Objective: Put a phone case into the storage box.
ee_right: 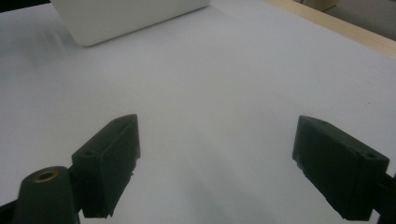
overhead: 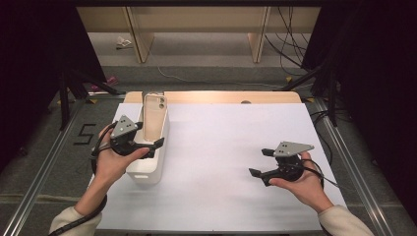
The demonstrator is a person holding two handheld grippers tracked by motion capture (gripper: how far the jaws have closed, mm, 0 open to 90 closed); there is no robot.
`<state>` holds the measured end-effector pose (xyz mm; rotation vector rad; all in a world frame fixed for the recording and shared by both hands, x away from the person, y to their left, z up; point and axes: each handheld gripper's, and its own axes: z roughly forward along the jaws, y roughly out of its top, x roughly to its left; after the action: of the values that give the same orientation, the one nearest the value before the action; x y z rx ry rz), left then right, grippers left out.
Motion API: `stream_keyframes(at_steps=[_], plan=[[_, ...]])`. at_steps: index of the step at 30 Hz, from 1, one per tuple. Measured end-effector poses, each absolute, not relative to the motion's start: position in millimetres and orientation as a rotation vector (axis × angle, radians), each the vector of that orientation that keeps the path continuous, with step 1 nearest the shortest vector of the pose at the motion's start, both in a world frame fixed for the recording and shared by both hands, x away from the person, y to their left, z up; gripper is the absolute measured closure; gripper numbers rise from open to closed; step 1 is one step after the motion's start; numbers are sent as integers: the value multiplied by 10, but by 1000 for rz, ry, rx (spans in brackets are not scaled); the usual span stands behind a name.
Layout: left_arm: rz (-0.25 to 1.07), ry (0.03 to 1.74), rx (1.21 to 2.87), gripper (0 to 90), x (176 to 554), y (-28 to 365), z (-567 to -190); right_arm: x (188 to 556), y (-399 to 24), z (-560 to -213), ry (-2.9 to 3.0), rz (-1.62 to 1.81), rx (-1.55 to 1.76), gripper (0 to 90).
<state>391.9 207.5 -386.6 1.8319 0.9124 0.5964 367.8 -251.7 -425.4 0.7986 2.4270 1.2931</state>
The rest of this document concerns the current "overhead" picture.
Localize white crumpled litter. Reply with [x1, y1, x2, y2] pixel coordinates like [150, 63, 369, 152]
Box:
[115, 35, 134, 51]

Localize bundle of black cables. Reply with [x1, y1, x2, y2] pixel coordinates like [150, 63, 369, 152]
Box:
[264, 6, 316, 78]

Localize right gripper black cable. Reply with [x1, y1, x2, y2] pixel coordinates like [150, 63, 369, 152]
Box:
[299, 158, 341, 190]

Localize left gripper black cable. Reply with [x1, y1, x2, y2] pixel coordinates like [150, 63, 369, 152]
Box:
[48, 121, 119, 236]

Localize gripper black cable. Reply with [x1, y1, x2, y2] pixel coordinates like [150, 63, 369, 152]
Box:
[299, 158, 341, 190]
[48, 121, 119, 236]

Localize pink object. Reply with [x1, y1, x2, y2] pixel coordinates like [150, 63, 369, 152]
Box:
[90, 76, 119, 92]

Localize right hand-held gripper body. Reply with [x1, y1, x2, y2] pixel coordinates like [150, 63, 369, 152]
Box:
[268, 141, 315, 183]

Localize light wooden shelf unit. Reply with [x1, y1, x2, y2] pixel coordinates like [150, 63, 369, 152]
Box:
[77, 6, 322, 64]

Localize metal floor rail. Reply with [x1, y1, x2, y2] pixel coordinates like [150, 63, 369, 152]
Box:
[313, 97, 394, 236]
[0, 97, 87, 236]

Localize wooden table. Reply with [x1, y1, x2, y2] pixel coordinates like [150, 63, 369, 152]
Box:
[123, 90, 303, 104]

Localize person's right hand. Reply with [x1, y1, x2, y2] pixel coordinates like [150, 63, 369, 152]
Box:
[268, 150, 334, 214]

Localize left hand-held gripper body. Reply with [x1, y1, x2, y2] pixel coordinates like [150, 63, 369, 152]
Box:
[109, 114, 150, 157]

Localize beige phone case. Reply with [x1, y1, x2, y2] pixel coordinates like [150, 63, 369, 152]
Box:
[143, 92, 168, 143]

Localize white table sheet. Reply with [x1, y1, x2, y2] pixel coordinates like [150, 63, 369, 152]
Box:
[96, 102, 348, 232]

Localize dark curtain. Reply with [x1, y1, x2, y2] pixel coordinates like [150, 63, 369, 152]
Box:
[0, 0, 107, 171]
[301, 0, 417, 224]

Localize person's left hand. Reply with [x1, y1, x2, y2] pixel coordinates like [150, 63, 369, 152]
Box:
[92, 124, 150, 195]

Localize white plastic storage box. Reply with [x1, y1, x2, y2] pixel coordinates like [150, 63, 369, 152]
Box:
[125, 103, 170, 185]

